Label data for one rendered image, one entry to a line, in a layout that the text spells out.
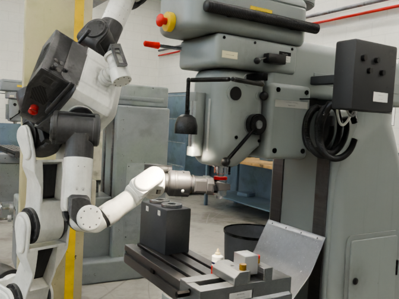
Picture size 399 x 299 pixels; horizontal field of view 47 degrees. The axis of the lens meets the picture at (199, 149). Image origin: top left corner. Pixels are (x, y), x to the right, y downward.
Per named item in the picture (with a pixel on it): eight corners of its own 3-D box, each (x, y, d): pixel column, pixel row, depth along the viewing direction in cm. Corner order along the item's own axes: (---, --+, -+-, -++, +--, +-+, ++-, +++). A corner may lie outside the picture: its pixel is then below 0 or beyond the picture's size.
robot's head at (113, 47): (107, 79, 154) (113, 65, 147) (101, 57, 156) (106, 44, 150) (125, 77, 157) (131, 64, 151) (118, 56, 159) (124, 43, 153)
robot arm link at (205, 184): (215, 174, 151) (179, 172, 149) (213, 202, 152) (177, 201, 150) (208, 169, 164) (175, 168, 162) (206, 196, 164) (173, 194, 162)
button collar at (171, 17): (170, 29, 140) (170, 9, 140) (161, 32, 145) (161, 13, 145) (175, 30, 141) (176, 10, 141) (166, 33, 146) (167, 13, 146)
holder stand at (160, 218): (164, 255, 186) (167, 207, 185) (139, 242, 204) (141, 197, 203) (189, 251, 193) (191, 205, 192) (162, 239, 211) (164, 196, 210)
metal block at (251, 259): (244, 276, 142) (245, 257, 141) (233, 270, 147) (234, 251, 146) (257, 273, 144) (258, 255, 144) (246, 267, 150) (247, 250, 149)
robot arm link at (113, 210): (140, 207, 146) (89, 244, 137) (129, 209, 155) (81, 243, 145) (122, 180, 145) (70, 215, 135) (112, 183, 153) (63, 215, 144)
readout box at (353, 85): (354, 109, 135) (359, 37, 134) (330, 108, 143) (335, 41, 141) (396, 113, 145) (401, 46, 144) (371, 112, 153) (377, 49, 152)
